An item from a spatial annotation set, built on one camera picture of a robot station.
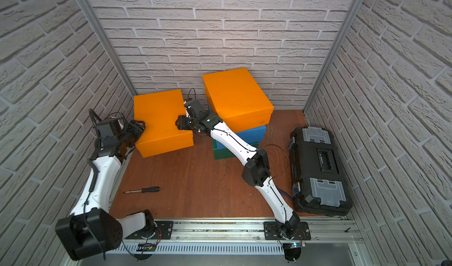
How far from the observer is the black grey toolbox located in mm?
682

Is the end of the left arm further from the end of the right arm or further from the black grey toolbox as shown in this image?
the black grey toolbox

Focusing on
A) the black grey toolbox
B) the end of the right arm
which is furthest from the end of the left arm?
the black grey toolbox
